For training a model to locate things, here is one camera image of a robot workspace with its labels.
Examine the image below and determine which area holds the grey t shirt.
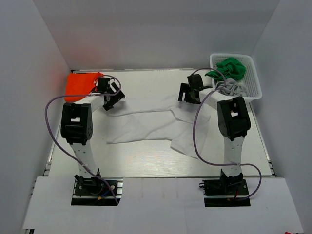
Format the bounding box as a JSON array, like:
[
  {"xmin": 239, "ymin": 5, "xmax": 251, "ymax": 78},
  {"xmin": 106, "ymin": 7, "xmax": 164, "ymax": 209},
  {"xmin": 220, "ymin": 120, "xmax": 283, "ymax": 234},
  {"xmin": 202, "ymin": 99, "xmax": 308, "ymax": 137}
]
[{"xmin": 215, "ymin": 78, "xmax": 249, "ymax": 97}]

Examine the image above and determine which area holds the white plastic basket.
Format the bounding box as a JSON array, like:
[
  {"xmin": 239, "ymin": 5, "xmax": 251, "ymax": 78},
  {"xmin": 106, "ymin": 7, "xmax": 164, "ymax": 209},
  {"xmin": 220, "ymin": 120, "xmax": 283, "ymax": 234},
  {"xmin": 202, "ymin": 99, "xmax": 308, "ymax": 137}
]
[{"xmin": 210, "ymin": 53, "xmax": 262, "ymax": 103}]

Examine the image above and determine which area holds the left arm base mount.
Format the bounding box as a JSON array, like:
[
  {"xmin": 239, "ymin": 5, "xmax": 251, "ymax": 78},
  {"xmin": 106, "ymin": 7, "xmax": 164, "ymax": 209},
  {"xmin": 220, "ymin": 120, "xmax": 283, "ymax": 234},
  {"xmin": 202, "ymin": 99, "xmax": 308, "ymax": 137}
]
[{"xmin": 71, "ymin": 175, "xmax": 123, "ymax": 206}]

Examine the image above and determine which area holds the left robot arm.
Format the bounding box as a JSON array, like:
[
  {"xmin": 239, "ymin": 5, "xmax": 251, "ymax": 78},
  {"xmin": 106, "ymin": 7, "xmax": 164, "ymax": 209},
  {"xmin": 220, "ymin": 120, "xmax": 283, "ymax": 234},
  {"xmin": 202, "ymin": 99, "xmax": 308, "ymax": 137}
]
[{"xmin": 60, "ymin": 75, "xmax": 125, "ymax": 178}]

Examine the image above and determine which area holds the folded orange t shirt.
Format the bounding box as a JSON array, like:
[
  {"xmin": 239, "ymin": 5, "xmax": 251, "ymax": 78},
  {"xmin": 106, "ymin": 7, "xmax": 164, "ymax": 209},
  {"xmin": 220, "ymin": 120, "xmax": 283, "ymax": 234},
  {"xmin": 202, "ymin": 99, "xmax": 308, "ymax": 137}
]
[{"xmin": 64, "ymin": 72, "xmax": 103, "ymax": 102}]

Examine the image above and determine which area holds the green t shirt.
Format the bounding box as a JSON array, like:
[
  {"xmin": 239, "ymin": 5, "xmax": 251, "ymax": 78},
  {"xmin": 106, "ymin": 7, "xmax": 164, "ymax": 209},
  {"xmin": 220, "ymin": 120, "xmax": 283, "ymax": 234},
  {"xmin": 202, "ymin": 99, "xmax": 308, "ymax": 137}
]
[{"xmin": 205, "ymin": 57, "xmax": 246, "ymax": 81}]

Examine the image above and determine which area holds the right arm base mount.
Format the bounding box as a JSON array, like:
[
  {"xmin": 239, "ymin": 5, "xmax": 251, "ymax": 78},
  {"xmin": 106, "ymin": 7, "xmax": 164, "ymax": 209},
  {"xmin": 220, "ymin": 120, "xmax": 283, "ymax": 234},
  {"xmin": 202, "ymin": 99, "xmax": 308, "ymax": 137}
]
[{"xmin": 198, "ymin": 179, "xmax": 251, "ymax": 208}]

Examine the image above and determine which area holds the white t shirt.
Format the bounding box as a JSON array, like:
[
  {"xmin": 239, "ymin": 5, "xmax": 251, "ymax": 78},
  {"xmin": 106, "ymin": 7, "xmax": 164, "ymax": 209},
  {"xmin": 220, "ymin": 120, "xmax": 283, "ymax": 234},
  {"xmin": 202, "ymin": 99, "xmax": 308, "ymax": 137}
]
[{"xmin": 107, "ymin": 95, "xmax": 211, "ymax": 158}]

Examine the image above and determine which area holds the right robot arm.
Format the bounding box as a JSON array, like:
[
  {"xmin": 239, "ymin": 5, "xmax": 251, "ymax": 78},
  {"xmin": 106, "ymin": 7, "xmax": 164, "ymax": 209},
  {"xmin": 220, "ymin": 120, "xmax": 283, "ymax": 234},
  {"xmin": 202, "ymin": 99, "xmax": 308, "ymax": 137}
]
[{"xmin": 178, "ymin": 74, "xmax": 251, "ymax": 195}]

